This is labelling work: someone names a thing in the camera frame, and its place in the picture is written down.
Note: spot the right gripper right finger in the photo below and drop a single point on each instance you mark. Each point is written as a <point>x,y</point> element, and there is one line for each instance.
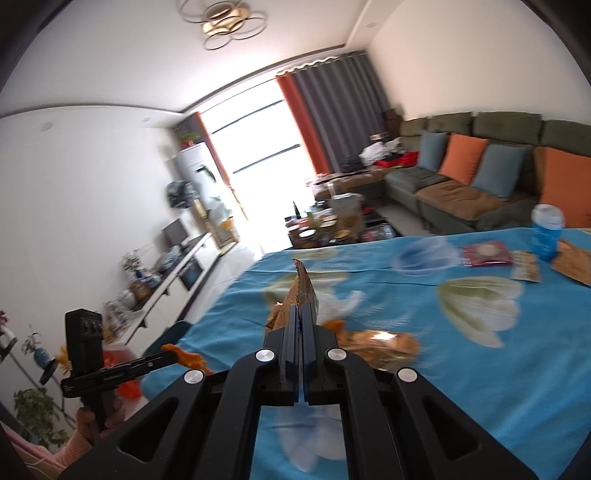
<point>397,425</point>

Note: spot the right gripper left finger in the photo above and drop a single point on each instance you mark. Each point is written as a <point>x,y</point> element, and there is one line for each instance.
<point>201,427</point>

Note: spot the orange peel strip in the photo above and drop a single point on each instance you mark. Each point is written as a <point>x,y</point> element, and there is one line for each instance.
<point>193,361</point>

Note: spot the gold foil snack wrapper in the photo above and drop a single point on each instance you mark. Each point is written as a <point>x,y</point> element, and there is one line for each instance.
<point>382,349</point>

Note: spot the pink sleeve left forearm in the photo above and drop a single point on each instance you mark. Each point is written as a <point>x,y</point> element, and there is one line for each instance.
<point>42,463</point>

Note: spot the left hand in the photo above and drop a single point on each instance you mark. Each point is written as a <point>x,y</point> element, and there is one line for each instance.
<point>110,418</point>

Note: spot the black white tv cabinet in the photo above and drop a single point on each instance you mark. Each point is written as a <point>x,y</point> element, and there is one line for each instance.
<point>137,320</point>

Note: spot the flower vase on cabinet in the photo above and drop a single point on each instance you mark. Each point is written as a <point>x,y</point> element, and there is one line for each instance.
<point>132,265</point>

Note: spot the blue floral tablecloth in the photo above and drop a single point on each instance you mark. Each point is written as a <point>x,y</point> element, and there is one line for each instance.
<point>514,355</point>

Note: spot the small black monitor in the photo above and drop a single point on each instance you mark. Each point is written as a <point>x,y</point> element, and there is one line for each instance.
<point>175,233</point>

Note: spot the red snack packet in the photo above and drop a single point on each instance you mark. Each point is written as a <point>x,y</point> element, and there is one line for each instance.
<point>491,253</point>

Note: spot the tall green floor plant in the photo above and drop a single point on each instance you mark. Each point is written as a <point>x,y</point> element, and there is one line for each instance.
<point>217,213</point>

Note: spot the white small snack packet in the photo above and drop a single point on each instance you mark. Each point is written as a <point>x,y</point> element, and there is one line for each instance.
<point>525,267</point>

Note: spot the covered standing fan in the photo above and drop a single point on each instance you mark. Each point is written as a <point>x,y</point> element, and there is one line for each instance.
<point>181,194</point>

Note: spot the cluttered coffee table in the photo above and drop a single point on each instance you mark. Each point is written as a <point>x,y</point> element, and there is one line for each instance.
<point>340,220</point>

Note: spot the white standing air conditioner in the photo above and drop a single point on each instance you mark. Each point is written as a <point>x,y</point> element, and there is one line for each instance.
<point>196,165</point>

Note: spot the brown paper snack bag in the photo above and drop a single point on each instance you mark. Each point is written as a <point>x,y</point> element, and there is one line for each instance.
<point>572,262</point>

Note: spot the blue paper coffee cup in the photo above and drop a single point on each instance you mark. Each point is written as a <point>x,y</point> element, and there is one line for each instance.
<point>548,223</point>

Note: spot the potted plant on conditioner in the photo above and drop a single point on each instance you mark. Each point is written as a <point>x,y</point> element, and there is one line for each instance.
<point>188,139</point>

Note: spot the green sectional sofa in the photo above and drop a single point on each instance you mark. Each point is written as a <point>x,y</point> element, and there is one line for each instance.
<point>446,205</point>

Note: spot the blue cushion near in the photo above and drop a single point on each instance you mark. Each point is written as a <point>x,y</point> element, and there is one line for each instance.
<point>499,170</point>

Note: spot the blue cushion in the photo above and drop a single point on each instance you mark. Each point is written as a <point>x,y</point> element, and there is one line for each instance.
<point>499,170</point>
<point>433,147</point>

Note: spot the left orange grey curtain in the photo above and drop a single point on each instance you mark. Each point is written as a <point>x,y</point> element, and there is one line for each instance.
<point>197,126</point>

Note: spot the orange cushion far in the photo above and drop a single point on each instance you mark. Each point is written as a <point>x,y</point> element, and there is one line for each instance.
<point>463,157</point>

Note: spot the orange cushion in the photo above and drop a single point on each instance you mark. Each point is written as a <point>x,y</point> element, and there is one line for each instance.
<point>463,157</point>
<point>566,183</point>

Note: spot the blue cushion far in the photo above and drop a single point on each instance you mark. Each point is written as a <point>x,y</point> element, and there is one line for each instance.
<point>433,147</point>

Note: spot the orange cushion near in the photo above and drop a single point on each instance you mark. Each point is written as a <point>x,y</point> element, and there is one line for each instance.
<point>566,183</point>

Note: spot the grey orange right curtain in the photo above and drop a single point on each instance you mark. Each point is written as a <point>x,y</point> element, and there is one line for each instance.
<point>338,104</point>

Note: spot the ring ceiling lamp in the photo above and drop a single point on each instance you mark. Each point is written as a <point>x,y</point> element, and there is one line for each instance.
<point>223,22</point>

